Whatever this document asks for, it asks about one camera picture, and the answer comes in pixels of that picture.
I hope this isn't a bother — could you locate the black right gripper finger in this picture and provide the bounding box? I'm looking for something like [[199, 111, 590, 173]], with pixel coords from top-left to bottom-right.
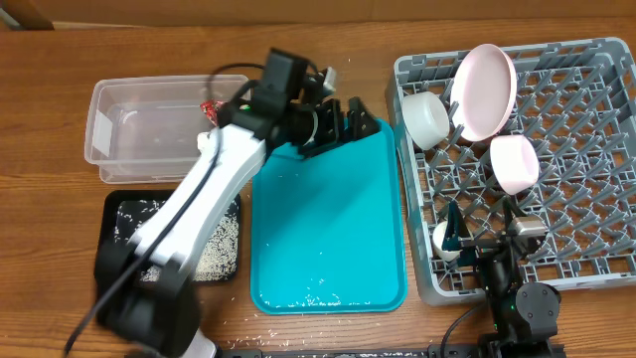
[[442, 201, 472, 252], [503, 196, 526, 234]]

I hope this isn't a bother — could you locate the white cup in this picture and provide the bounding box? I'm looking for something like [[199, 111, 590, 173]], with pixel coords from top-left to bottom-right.
[[431, 221, 460, 262]]

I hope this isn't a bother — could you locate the pink white bowl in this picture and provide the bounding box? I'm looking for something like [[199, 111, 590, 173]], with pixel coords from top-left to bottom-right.
[[490, 135, 540, 195]]

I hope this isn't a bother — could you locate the grey bowl with rice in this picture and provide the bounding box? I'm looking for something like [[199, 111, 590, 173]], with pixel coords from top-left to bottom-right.
[[401, 91, 450, 150]]

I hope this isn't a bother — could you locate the red snack wrapper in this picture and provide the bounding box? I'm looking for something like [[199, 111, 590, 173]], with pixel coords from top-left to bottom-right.
[[200, 99, 225, 126]]

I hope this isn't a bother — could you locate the large white plate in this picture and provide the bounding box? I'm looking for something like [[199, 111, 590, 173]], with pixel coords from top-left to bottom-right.
[[450, 44, 517, 142]]

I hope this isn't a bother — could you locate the white tissue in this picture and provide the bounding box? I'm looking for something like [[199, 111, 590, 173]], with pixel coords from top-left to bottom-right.
[[197, 131, 211, 153]]

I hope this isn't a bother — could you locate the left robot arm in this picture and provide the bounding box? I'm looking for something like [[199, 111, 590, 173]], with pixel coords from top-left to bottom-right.
[[63, 49, 381, 357]]

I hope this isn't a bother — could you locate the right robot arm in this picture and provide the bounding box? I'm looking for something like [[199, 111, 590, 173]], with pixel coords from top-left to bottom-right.
[[442, 197, 565, 357]]

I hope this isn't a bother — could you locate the grey dish rack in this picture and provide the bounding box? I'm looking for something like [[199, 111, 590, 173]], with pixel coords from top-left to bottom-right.
[[386, 38, 635, 305]]

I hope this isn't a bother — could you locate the teal plastic tray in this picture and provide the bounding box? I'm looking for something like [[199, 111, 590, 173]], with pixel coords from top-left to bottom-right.
[[250, 120, 407, 315]]

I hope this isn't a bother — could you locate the spilled rice pile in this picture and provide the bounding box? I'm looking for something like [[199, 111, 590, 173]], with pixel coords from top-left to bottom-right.
[[113, 196, 240, 283]]

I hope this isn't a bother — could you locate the clear plastic bin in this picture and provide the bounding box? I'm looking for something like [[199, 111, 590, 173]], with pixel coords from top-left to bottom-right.
[[84, 75, 247, 184]]

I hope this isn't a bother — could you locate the black rectangular tray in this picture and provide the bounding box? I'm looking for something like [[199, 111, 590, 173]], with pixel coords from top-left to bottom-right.
[[93, 188, 242, 283]]

